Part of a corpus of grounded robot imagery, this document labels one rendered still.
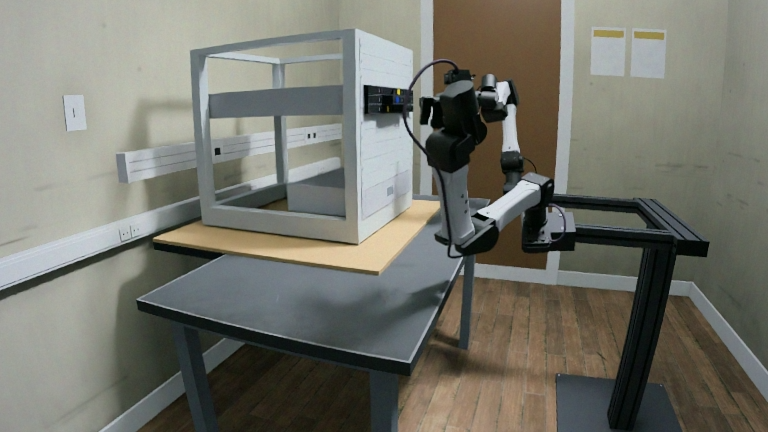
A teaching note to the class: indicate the tan wooden board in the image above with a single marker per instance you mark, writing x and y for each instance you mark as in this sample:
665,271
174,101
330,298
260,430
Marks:
372,256

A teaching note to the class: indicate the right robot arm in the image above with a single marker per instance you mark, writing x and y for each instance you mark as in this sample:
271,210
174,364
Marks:
511,159

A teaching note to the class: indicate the grey metal rack frame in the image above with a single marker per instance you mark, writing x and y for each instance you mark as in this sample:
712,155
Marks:
377,185

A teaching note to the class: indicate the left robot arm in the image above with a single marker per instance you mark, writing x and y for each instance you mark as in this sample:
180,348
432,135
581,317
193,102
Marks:
459,102

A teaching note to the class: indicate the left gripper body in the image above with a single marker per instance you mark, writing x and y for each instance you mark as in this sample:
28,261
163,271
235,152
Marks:
428,102

